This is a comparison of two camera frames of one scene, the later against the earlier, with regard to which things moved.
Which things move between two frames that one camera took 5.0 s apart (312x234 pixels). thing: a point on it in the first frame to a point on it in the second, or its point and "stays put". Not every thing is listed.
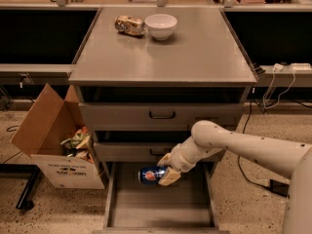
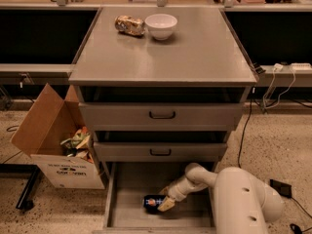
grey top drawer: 156,116 stays put
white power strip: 300,66 stays put
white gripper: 177,160 to 177,191
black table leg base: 29,172 stays put
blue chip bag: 151,175 to 152,202
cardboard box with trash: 57,137 stays put
